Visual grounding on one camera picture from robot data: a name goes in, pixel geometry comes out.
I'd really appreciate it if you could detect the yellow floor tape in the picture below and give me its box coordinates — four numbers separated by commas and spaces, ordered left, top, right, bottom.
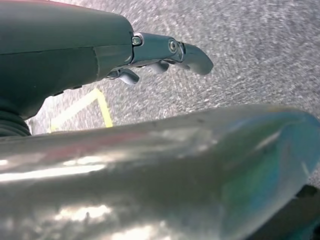
48, 87, 114, 134

